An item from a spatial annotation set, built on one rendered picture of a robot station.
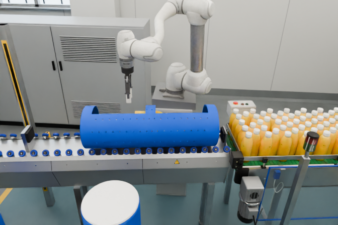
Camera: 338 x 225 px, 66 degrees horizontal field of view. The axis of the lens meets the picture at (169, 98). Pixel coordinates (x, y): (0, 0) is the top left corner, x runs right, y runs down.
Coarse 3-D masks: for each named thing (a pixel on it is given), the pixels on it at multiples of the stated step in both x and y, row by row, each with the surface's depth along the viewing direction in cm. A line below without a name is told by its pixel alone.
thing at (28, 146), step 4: (28, 128) 175; (32, 128) 177; (24, 132) 170; (28, 132) 172; (32, 132) 177; (24, 136) 170; (28, 136) 171; (32, 136) 177; (24, 140) 172; (28, 140) 172; (32, 140) 180; (24, 144) 173; (28, 144) 175; (32, 144) 180; (28, 148) 175
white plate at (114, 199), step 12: (96, 192) 132; (108, 192) 132; (120, 192) 132; (132, 192) 133; (84, 204) 126; (96, 204) 126; (108, 204) 126; (120, 204) 126; (132, 204) 126; (84, 216) 120; (96, 216) 120; (108, 216) 120; (120, 216) 120
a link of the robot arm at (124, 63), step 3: (120, 60) 152; (123, 60) 150; (126, 60) 150; (129, 60) 151; (132, 60) 152; (120, 63) 153; (123, 63) 151; (126, 63) 151; (129, 63) 151; (132, 63) 153; (123, 66) 152; (126, 66) 152; (129, 66) 152; (132, 66) 154
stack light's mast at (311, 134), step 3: (309, 132) 144; (312, 132) 144; (315, 132) 144; (309, 135) 141; (312, 135) 141; (315, 135) 141; (318, 135) 141; (315, 138) 140; (306, 153) 147; (306, 156) 148
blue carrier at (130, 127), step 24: (96, 120) 162; (120, 120) 163; (144, 120) 164; (168, 120) 164; (192, 120) 165; (216, 120) 166; (96, 144) 165; (120, 144) 167; (144, 144) 168; (168, 144) 169; (192, 144) 170; (216, 144) 172
